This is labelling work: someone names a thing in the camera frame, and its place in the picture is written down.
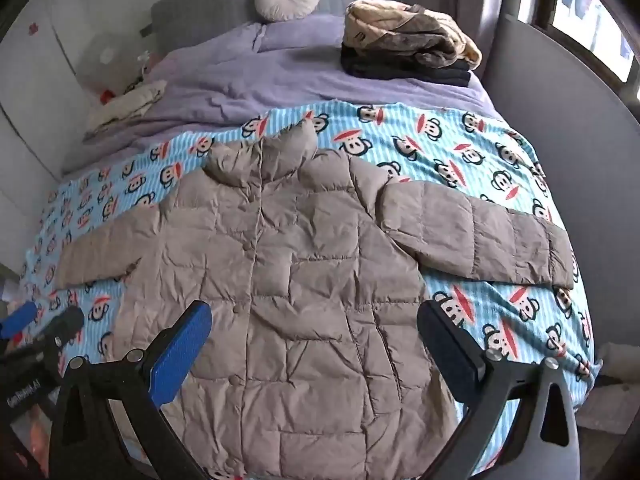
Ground beige puffer jacket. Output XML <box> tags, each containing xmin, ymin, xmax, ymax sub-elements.
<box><xmin>54</xmin><ymin>125</ymin><xmax>575</xmax><ymax>478</ymax></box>

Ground white standing fan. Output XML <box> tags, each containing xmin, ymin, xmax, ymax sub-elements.
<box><xmin>82</xmin><ymin>32</ymin><xmax>136</xmax><ymax>91</ymax></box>

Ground blue monkey printed blanket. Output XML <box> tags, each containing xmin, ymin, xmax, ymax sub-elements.
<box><xmin>20</xmin><ymin>102</ymin><xmax>603</xmax><ymax>480</ymax></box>

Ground window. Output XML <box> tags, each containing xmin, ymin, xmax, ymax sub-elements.
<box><xmin>520</xmin><ymin>0</ymin><xmax>640</xmax><ymax>101</ymax></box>

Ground grey curtain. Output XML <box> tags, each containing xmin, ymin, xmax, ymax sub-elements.
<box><xmin>472</xmin><ymin>0</ymin><xmax>531</xmax><ymax>76</ymax></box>

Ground purple pillow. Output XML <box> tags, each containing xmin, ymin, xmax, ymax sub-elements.
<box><xmin>150</xmin><ymin>25</ymin><xmax>261</xmax><ymax>81</ymax></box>
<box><xmin>252</xmin><ymin>14</ymin><xmax>351</xmax><ymax>53</ymax></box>

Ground grey brown garment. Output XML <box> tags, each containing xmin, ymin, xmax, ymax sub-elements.
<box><xmin>380</xmin><ymin>5</ymin><xmax>466</xmax><ymax>68</ymax></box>

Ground cream folded clothes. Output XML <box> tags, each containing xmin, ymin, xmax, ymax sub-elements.
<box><xmin>85</xmin><ymin>80</ymin><xmax>168</xmax><ymax>133</ymax></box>

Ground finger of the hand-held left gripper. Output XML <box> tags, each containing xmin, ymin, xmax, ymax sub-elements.
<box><xmin>27</xmin><ymin>305</ymin><xmax>85</xmax><ymax>357</ymax></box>
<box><xmin>0</xmin><ymin>301</ymin><xmax>38</xmax><ymax>341</ymax></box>

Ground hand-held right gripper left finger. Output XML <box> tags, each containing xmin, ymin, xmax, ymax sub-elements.
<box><xmin>48</xmin><ymin>301</ymin><xmax>213</xmax><ymax>480</ymax></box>

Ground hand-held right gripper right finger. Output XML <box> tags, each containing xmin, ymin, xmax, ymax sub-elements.
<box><xmin>416</xmin><ymin>300</ymin><xmax>581</xmax><ymax>480</ymax></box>

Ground purple duvet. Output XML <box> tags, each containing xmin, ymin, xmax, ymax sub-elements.
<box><xmin>60</xmin><ymin>14</ymin><xmax>501</xmax><ymax>176</ymax></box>

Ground white wardrobe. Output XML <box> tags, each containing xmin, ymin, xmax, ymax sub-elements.
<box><xmin>0</xmin><ymin>0</ymin><xmax>166</xmax><ymax>196</ymax></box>

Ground black folded garment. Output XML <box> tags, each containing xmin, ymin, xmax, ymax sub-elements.
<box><xmin>340</xmin><ymin>45</ymin><xmax>473</xmax><ymax>88</ymax></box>

